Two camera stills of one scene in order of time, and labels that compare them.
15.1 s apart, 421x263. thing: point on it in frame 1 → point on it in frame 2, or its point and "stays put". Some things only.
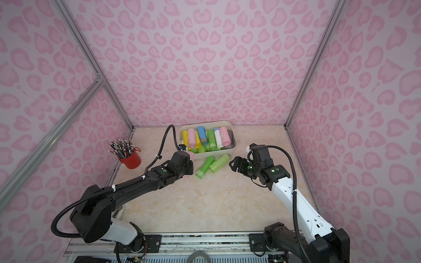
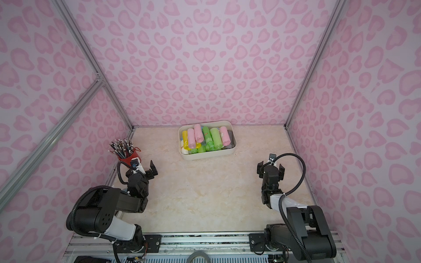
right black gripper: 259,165 → 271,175
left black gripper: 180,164 → 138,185
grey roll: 232,139 stays put
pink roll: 192,157 → 199,135
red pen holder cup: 133,161 stays put
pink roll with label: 224,136 stays put
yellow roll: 185,134 stays put
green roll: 200,172 → 208,139
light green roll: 219,163 → 216,137
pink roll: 192,139 stays put
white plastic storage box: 208,139 stays put
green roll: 202,149 stays put
